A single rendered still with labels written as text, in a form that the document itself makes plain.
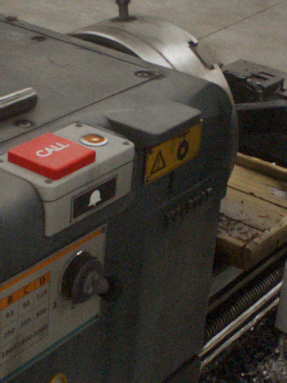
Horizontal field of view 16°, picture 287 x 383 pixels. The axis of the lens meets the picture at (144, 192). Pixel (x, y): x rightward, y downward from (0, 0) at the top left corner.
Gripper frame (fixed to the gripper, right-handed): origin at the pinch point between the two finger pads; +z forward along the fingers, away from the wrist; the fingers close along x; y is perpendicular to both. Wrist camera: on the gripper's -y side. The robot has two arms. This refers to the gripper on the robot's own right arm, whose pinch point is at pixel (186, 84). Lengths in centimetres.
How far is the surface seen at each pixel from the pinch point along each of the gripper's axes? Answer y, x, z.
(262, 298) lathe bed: 2.1, -33.6, -18.8
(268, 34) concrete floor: 339, -108, 166
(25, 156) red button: -67, 18, -26
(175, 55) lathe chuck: -21.7, 13.3, -11.5
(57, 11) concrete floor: 278, -108, 265
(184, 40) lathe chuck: -17.2, 14.1, -9.9
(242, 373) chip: 4, -52, -16
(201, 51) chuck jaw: -15.2, 12.4, -11.5
